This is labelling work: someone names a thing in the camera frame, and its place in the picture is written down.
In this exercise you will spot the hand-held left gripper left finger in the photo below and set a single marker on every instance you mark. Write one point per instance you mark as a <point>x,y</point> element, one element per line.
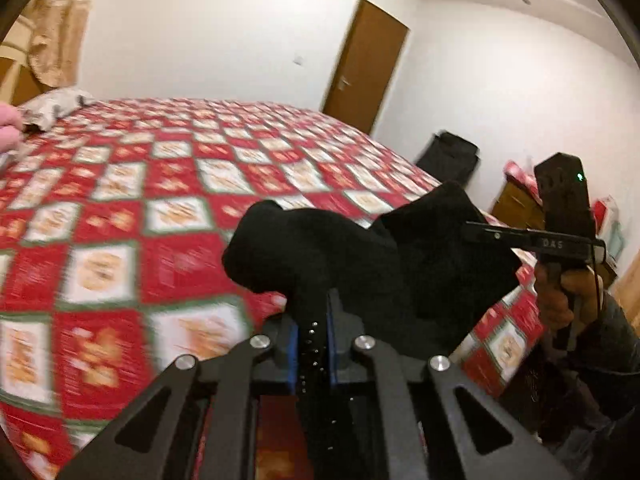
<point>290,355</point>

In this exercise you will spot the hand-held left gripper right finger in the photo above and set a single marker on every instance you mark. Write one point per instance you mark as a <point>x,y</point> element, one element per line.
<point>333,355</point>

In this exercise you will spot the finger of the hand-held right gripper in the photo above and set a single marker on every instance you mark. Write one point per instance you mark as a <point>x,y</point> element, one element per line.
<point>492,232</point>

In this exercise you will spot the black pants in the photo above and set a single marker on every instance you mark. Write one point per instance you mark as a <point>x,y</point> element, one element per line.
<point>350,260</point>

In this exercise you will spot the person's right forearm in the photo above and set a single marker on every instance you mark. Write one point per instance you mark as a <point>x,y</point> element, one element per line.
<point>615,340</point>

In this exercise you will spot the person's right hand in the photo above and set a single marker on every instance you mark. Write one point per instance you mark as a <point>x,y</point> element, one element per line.
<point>550,300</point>

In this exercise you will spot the wooden nightstand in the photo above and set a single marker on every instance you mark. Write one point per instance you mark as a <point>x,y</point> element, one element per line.
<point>517,207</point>

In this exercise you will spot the white red box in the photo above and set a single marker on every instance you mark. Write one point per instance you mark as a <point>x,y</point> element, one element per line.
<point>605,215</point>

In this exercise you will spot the red patterned cloth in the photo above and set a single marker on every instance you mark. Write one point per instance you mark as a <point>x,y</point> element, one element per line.
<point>520,172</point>

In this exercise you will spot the black suitcase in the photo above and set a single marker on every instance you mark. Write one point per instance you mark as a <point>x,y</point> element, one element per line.
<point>447,157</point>

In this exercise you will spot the red checkered printed blanket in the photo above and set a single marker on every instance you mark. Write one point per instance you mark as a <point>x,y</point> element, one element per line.
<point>150,210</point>

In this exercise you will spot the brown wooden door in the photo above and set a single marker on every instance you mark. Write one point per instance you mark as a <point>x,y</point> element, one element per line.
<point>367,65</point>

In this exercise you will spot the person's dark jacket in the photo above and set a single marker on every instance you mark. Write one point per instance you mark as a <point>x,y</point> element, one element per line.
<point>590,435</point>

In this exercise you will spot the white patterned pillow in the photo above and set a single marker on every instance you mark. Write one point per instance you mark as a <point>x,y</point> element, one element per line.
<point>55,107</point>

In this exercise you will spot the grey white cloth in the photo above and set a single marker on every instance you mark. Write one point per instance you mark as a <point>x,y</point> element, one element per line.
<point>6,158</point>

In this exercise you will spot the pink pillow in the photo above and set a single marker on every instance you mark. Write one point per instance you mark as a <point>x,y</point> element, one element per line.
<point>7,127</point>

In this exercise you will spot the wooden headboard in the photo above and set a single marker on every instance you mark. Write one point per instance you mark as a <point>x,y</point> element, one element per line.
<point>17,70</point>

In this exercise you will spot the beige curtain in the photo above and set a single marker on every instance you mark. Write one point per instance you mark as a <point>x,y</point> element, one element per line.
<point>57,25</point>

